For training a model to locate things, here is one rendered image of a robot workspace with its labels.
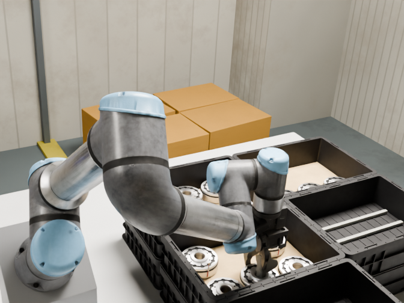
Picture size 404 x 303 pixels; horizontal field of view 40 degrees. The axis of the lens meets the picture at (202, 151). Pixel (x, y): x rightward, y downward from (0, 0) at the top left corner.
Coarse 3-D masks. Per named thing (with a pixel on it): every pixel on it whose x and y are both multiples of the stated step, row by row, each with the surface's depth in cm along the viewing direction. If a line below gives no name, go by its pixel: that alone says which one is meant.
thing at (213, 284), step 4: (212, 280) 140; (216, 280) 140; (220, 280) 141; (224, 280) 141; (228, 280) 141; (232, 280) 141; (236, 280) 141; (208, 284) 139; (212, 284) 139; (216, 284) 139; (232, 284) 139; (236, 284) 140; (240, 284) 139; (212, 288) 138; (236, 288) 138
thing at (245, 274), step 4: (252, 264) 147; (256, 264) 147; (244, 268) 145; (248, 268) 146; (252, 268) 145; (240, 272) 144; (244, 272) 144; (248, 272) 144; (272, 272) 145; (276, 272) 144; (240, 276) 143; (244, 276) 143; (248, 276) 142; (272, 276) 143; (244, 280) 141; (248, 280) 141; (252, 280) 142; (248, 284) 140
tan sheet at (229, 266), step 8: (216, 248) 157; (224, 248) 157; (288, 248) 159; (224, 256) 154; (232, 256) 154; (240, 256) 155; (280, 256) 156; (224, 264) 151; (232, 264) 151; (240, 264) 152; (216, 272) 148; (224, 272) 148; (232, 272) 148; (208, 280) 145
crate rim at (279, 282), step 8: (328, 264) 138; (336, 264) 138; (352, 264) 138; (304, 272) 134; (312, 272) 135; (360, 272) 136; (280, 280) 131; (288, 280) 132; (296, 280) 133; (368, 280) 134; (256, 288) 128; (264, 288) 129; (272, 288) 129; (376, 288) 132; (384, 288) 131; (232, 296) 126; (240, 296) 126; (248, 296) 126; (392, 296) 129
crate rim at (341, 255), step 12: (288, 204) 161; (300, 216) 156; (312, 228) 151; (168, 240) 143; (324, 240) 147; (180, 252) 139; (336, 252) 143; (180, 264) 137; (312, 264) 138; (324, 264) 138; (192, 276) 131; (276, 276) 133; (288, 276) 133; (204, 288) 127; (240, 288) 128; (252, 288) 128; (216, 300) 124
